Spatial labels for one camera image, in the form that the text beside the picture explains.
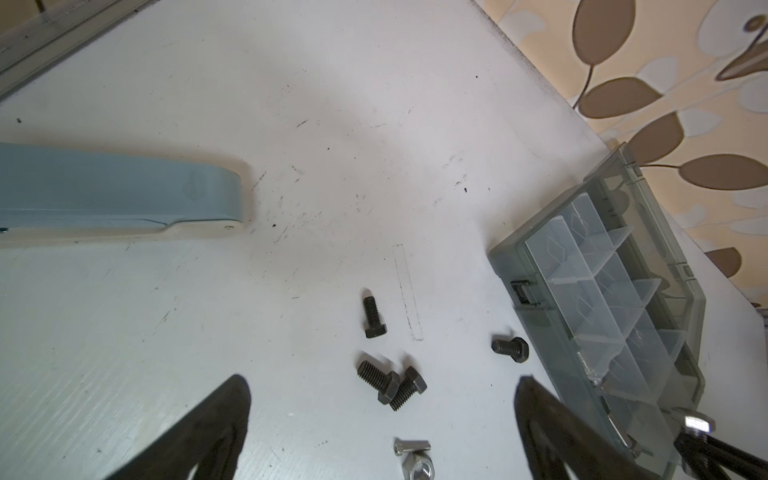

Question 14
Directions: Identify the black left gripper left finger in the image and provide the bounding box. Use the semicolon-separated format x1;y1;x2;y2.
109;374;251;479

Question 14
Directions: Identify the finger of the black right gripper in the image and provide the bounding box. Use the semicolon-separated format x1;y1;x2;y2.
674;432;767;480

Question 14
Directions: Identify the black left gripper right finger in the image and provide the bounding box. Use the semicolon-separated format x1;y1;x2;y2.
514;376;651;479

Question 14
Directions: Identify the black hex bolt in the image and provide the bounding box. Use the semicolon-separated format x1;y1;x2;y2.
357;360;401;405
389;366;427;411
363;296;387;339
491;337;530;363

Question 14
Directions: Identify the pile of silver nuts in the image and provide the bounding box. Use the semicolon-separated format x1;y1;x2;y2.
402;452;435;480

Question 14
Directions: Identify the grey plastic organizer box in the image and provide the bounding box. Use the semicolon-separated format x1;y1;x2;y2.
489;145;705;479

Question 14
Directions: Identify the silver small bolt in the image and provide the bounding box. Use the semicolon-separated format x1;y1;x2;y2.
393;438;431;456

